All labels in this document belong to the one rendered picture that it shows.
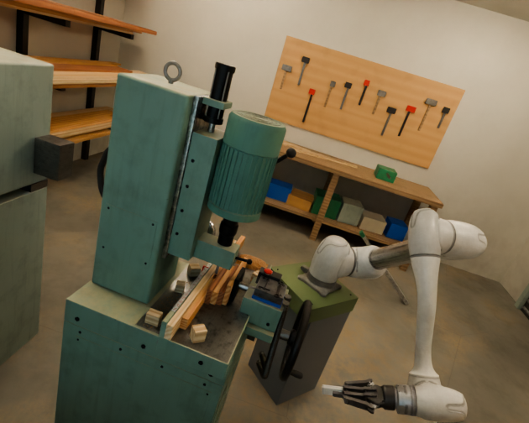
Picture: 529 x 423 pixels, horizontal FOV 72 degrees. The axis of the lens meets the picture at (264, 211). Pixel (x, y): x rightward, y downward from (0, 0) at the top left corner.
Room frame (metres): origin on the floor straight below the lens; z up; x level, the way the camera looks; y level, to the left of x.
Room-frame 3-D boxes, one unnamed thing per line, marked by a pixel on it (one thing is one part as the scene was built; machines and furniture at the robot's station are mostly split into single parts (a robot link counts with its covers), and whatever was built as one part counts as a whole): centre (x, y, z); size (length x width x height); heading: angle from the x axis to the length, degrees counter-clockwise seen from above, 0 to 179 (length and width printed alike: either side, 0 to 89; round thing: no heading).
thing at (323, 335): (1.70, -0.39, 0.30); 0.30 x 0.30 x 0.60; 41
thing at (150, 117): (1.13, 0.39, 1.16); 0.22 x 0.22 x 0.72; 84
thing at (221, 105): (1.12, 0.24, 1.54); 0.08 x 0.08 x 0.17; 84
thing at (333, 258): (1.70, -0.40, 0.86); 0.18 x 0.16 x 0.22; 110
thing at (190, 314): (1.15, 0.09, 0.92); 0.62 x 0.02 x 0.04; 174
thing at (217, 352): (1.07, -0.01, 0.87); 0.61 x 0.30 x 0.06; 174
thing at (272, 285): (1.07, -0.10, 0.99); 0.13 x 0.11 x 0.06; 174
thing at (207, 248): (1.10, 0.12, 1.03); 0.14 x 0.07 x 0.09; 84
